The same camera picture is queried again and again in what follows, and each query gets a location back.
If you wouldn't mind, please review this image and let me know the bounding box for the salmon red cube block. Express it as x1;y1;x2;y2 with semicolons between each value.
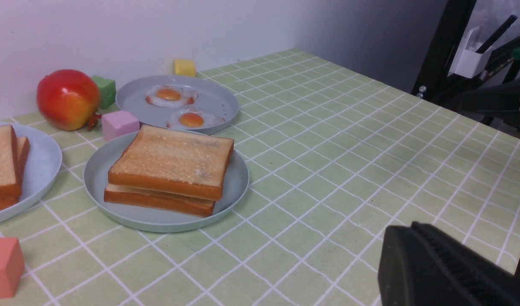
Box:
0;238;25;299

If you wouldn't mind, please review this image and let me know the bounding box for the front fried egg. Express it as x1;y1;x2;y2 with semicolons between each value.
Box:
166;107;225;129

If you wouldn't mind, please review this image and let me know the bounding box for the yellow cube block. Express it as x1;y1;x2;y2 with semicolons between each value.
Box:
173;59;197;77

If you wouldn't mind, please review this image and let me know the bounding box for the pink cube block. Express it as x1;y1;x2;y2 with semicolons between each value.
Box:
102;110;140;142

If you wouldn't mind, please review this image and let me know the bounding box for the teal empty front plate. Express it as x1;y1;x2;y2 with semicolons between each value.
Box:
83;132;250;234

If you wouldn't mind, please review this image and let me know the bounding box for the red apple fruit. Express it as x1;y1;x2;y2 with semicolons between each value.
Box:
36;69;102;130

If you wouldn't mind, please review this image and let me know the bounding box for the black left gripper view finger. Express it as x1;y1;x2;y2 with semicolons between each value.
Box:
377;221;520;306

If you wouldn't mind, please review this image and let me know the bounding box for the light blue bread plate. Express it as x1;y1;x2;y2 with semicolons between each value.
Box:
0;123;63;223

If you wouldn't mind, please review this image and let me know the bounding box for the grey egg plate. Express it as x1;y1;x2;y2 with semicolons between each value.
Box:
116;75;240;134

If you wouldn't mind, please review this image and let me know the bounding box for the fried egg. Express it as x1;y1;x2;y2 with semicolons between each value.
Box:
166;107;225;129
145;85;199;108

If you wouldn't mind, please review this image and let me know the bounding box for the black metal frame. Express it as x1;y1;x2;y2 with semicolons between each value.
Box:
411;0;520;136

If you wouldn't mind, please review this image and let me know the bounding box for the white holder box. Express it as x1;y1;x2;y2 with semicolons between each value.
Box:
448;26;494;78

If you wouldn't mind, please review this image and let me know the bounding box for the back fried egg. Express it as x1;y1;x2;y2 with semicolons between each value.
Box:
145;85;199;108

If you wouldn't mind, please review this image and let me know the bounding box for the green cube block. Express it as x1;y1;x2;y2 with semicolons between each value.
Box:
91;76;117;110

